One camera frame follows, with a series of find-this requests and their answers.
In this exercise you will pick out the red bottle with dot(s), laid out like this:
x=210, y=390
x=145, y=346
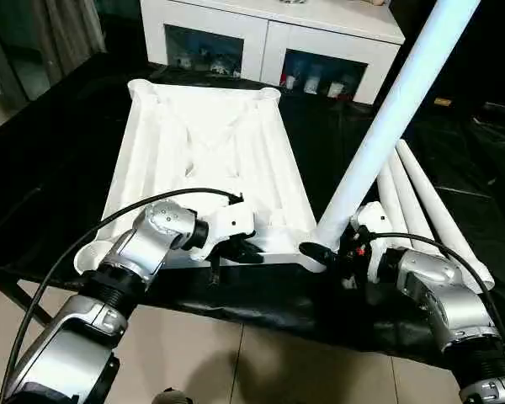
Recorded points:
x=283, y=80

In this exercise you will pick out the small white cup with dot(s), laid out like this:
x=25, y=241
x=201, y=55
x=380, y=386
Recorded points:
x=336, y=88
x=291, y=81

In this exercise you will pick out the white sideboard cabinet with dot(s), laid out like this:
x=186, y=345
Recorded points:
x=269, y=33

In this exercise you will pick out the black shiny mat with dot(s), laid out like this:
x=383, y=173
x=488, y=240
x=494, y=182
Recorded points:
x=46, y=168

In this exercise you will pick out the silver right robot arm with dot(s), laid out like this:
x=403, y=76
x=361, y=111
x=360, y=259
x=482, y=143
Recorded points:
x=446, y=294

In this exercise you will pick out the brown rounded object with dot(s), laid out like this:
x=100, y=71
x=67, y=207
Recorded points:
x=172, y=397

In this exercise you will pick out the white plastic table top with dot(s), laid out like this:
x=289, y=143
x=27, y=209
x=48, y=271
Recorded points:
x=193, y=139

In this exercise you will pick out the beige curtain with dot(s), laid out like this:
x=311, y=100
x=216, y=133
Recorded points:
x=46, y=42

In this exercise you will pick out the white printed mug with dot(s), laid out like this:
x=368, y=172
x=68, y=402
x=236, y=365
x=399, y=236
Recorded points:
x=310, y=84

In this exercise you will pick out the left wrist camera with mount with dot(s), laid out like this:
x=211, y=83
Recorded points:
x=231, y=221

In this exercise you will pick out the small beige label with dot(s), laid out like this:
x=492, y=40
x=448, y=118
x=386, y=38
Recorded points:
x=443, y=101

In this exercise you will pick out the white plastic table leg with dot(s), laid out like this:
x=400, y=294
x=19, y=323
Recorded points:
x=437, y=210
x=383, y=189
x=404, y=202
x=395, y=105

